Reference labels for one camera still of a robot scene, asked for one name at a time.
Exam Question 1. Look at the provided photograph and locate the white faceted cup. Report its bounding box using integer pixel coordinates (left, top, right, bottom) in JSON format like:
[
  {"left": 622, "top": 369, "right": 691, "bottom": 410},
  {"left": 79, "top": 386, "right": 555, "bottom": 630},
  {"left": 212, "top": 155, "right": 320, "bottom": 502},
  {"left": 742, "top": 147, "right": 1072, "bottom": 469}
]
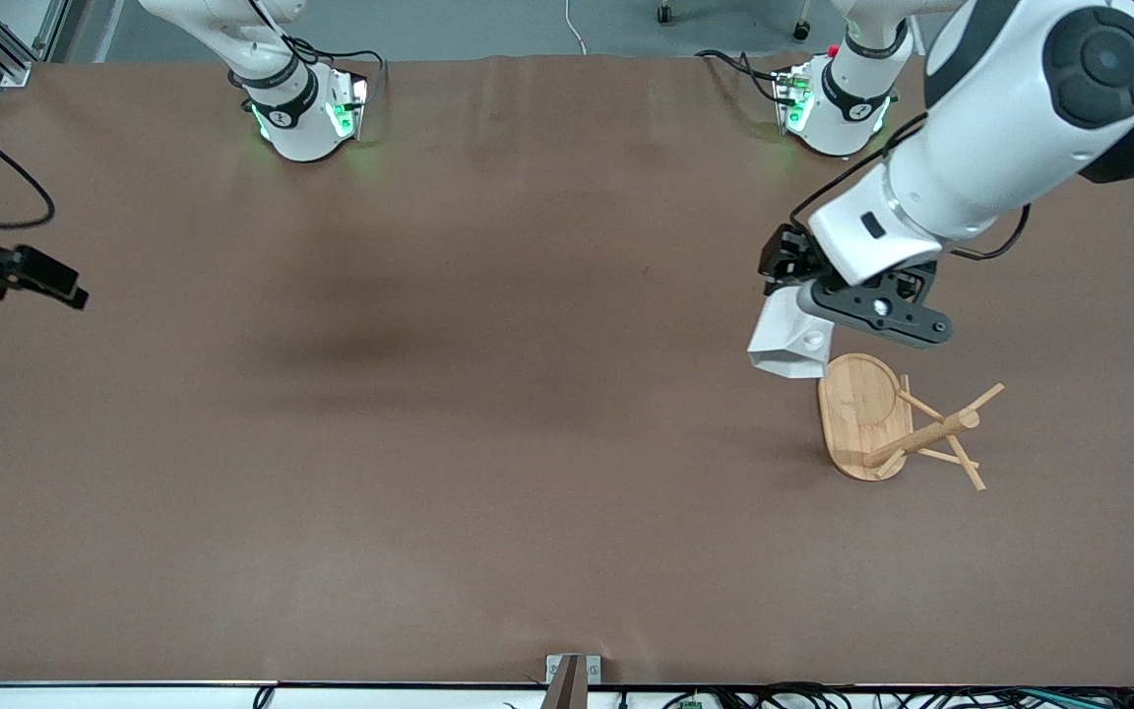
[{"left": 746, "top": 284, "right": 837, "bottom": 381}]

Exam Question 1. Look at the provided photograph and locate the wooden cup rack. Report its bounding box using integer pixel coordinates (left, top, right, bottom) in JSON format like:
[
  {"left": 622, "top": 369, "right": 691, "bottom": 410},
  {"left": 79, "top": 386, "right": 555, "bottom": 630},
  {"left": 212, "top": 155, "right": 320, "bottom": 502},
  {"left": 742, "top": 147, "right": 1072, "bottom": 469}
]
[{"left": 816, "top": 353, "right": 1007, "bottom": 492}]

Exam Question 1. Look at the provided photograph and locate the brown paper table cover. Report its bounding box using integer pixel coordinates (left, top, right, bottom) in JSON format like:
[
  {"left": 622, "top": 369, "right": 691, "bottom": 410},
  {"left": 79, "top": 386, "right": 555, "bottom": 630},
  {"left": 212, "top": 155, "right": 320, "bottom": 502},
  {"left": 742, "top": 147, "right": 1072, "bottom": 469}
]
[{"left": 0, "top": 54, "right": 1134, "bottom": 688}]

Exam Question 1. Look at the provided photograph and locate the black left base cable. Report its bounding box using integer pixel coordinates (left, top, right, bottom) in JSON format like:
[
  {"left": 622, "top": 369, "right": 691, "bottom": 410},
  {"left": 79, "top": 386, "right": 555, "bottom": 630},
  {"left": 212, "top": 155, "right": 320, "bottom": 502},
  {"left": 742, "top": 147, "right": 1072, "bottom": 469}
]
[{"left": 695, "top": 48, "right": 787, "bottom": 102}]

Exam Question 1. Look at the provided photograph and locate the black base cable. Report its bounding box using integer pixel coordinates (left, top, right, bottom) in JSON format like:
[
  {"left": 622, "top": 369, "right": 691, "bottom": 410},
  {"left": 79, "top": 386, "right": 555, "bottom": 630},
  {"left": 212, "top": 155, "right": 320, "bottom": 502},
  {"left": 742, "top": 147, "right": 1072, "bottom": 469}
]
[
  {"left": 695, "top": 48, "right": 787, "bottom": 102},
  {"left": 289, "top": 37, "right": 388, "bottom": 92}
]

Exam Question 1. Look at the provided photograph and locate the aluminium frame extrusion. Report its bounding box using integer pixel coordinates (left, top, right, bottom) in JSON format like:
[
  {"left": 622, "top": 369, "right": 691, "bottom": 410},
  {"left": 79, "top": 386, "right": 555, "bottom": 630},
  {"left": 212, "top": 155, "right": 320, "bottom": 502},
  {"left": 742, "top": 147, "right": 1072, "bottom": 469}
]
[{"left": 0, "top": 0, "right": 72, "bottom": 88}]

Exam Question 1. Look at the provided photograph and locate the black right base cable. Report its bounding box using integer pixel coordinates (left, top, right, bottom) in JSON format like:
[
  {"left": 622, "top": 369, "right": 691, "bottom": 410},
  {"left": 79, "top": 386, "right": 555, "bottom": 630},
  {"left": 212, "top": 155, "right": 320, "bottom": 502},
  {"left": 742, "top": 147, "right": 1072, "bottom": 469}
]
[{"left": 289, "top": 37, "right": 388, "bottom": 92}]

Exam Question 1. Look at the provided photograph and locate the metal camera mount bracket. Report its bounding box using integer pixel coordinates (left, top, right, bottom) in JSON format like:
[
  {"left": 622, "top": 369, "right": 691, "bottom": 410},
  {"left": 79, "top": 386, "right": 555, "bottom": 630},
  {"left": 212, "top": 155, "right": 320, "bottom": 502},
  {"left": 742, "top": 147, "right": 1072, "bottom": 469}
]
[{"left": 540, "top": 654, "right": 603, "bottom": 709}]

